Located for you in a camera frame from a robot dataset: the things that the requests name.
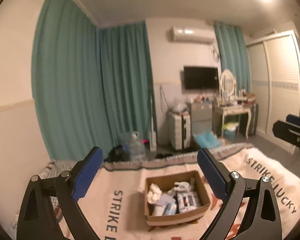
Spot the white suitcase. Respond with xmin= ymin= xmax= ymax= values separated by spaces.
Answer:
xmin=168 ymin=111 xmax=192 ymax=151

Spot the light blue cloth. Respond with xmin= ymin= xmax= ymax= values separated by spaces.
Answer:
xmin=156 ymin=194 xmax=177 ymax=207

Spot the white air conditioner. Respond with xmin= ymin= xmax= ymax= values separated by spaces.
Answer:
xmin=169 ymin=26 xmax=217 ymax=43

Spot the cream printed blanket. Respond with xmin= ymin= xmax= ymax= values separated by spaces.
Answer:
xmin=57 ymin=144 xmax=300 ymax=240

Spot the black bag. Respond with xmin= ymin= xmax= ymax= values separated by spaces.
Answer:
xmin=105 ymin=145 xmax=130 ymax=162

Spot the dark striped suitcase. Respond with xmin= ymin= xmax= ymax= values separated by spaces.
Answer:
xmin=247 ymin=104 xmax=259 ymax=135

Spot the group of cosmetic bottles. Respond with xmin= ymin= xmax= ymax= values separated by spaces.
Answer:
xmin=195 ymin=90 xmax=255 ymax=106

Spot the bin with green contents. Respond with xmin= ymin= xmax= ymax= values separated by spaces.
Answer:
xmin=224 ymin=122 xmax=240 ymax=142

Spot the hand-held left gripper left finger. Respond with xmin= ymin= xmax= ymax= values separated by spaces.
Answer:
xmin=16 ymin=146 xmax=104 ymax=240

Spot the white sock bundle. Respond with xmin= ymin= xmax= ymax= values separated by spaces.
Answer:
xmin=147 ymin=183 xmax=163 ymax=204

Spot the wide green curtain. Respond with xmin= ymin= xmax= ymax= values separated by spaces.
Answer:
xmin=31 ymin=0 xmax=108 ymax=160

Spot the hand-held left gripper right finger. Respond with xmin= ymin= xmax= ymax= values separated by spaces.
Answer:
xmin=196 ymin=147 xmax=283 ymax=240

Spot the grey drawer cabinet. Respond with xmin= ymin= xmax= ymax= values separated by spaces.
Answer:
xmin=190 ymin=102 xmax=214 ymax=137

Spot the hanging wall cable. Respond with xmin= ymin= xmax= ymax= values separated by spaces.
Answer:
xmin=160 ymin=85 xmax=170 ymax=113

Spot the clear plastic bag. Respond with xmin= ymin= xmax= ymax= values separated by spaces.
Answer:
xmin=169 ymin=96 xmax=190 ymax=113

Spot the clear water jug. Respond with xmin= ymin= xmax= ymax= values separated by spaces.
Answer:
xmin=120 ymin=131 xmax=148 ymax=159

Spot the air conditioner hose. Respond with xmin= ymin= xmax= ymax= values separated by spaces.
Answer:
xmin=210 ymin=44 xmax=220 ymax=63

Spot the green corner curtain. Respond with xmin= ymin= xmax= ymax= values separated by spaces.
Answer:
xmin=97 ymin=21 xmax=158 ymax=155

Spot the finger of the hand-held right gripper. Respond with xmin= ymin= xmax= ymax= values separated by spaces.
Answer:
xmin=272 ymin=120 xmax=300 ymax=156
xmin=286 ymin=114 xmax=300 ymax=127

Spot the blue plastic bag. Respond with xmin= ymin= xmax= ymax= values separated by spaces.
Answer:
xmin=192 ymin=130 xmax=223 ymax=148

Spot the light blue tissue packet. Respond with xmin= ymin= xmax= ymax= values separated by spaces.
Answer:
xmin=162 ymin=202 xmax=178 ymax=215

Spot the white sliding wardrobe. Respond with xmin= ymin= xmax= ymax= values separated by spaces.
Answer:
xmin=246 ymin=30 xmax=300 ymax=137

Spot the brown cardboard box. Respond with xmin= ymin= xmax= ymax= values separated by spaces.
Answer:
xmin=144 ymin=170 xmax=212 ymax=228

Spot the white oval mirror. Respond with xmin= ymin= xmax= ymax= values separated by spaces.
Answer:
xmin=219 ymin=69 xmax=237 ymax=97

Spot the white dressing table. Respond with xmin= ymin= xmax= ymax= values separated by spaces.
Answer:
xmin=213 ymin=102 xmax=258 ymax=139

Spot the black wall television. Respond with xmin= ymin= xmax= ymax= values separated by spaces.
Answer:
xmin=183 ymin=66 xmax=219 ymax=90

